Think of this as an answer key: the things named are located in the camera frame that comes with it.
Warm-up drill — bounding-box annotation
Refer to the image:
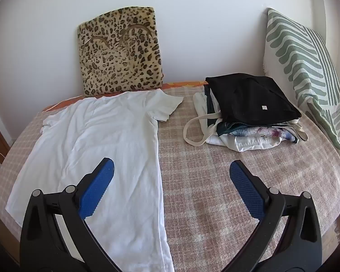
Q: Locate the green striped white pillow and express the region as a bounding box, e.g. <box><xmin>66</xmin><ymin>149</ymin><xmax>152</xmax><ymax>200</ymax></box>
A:
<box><xmin>262</xmin><ymin>7</ymin><xmax>340</xmax><ymax>176</ymax></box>

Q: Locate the orange bed sheet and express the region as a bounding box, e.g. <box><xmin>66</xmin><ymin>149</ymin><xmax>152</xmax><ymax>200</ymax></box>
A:
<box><xmin>41</xmin><ymin>80</ymin><xmax>209</xmax><ymax>112</ymax></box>

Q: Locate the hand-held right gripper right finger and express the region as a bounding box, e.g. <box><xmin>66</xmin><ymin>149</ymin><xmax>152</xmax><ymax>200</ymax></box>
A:
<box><xmin>229</xmin><ymin>160</ymin><xmax>323</xmax><ymax>272</ymax></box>

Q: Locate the cream tote bag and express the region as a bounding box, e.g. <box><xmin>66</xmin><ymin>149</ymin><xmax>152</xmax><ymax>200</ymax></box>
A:
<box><xmin>183</xmin><ymin>92</ymin><xmax>309</xmax><ymax>147</ymax></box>

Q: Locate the leopard print cushion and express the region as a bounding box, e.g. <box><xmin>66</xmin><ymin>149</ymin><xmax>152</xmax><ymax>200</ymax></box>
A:
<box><xmin>77</xmin><ymin>6</ymin><xmax>165</xmax><ymax>97</ymax></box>

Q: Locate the pink plaid blanket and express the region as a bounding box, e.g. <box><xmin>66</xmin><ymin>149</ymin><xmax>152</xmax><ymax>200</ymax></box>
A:
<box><xmin>0</xmin><ymin>83</ymin><xmax>340</xmax><ymax>272</ymax></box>

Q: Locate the floral folded garment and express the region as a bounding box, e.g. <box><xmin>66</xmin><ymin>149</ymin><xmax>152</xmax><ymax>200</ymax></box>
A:
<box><xmin>217</xmin><ymin>122</ymin><xmax>299</xmax><ymax>143</ymax></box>

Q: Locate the white folded garment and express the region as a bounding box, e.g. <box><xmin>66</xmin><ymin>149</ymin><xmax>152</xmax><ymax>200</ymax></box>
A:
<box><xmin>207</xmin><ymin>134</ymin><xmax>284</xmax><ymax>152</ymax></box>

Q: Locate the white t-shirt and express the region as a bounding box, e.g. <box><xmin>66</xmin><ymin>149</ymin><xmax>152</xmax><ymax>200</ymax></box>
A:
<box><xmin>5</xmin><ymin>88</ymin><xmax>184</xmax><ymax>272</ymax></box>

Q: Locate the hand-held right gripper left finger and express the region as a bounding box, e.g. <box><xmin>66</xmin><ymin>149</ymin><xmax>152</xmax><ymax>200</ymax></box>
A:
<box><xmin>19</xmin><ymin>158</ymin><xmax>119</xmax><ymax>272</ymax></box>

